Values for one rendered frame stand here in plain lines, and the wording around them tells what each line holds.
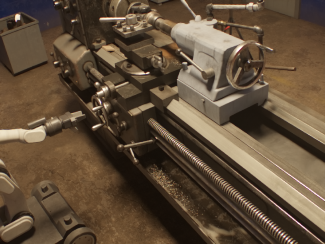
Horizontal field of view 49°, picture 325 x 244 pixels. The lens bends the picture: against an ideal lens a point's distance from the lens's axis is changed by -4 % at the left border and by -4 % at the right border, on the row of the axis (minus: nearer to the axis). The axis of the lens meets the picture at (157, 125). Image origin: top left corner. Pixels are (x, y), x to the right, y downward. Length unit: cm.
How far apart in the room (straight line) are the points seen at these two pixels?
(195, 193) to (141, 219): 57
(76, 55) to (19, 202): 111
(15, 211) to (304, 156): 155
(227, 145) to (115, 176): 133
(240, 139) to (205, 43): 46
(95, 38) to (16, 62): 209
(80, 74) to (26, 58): 198
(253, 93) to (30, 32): 325
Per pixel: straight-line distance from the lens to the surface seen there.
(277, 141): 179
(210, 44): 167
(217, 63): 164
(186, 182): 203
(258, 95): 178
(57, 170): 294
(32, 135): 188
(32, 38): 454
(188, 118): 174
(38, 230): 232
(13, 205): 216
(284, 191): 139
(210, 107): 169
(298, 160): 170
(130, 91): 193
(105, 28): 260
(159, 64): 186
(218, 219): 185
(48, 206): 240
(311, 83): 377
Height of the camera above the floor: 183
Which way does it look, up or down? 36 degrees down
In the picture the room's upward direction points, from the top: 8 degrees counter-clockwise
